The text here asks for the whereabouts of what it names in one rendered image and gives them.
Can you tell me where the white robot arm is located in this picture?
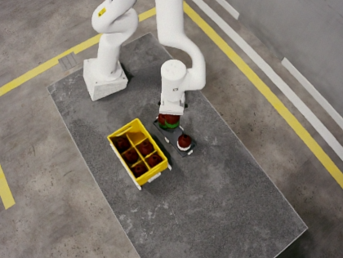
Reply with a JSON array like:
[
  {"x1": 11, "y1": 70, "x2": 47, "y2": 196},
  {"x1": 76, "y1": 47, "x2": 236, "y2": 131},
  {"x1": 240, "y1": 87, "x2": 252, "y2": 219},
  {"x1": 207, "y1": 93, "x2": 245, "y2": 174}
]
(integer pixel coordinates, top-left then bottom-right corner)
[{"x1": 90, "y1": 0, "x2": 206, "y2": 115}]

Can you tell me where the black rectangular tray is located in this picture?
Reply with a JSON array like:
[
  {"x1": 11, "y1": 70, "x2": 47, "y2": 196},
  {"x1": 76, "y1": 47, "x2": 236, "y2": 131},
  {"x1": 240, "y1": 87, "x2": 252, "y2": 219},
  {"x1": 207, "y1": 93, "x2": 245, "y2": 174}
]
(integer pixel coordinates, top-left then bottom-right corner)
[{"x1": 153, "y1": 118, "x2": 197, "y2": 157}]

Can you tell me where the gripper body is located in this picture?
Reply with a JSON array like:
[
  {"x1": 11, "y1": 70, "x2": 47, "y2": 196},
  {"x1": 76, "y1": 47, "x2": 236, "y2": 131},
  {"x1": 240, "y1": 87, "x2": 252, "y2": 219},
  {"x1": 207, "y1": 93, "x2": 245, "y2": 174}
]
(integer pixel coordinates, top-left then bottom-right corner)
[{"x1": 161, "y1": 91, "x2": 185, "y2": 107}]

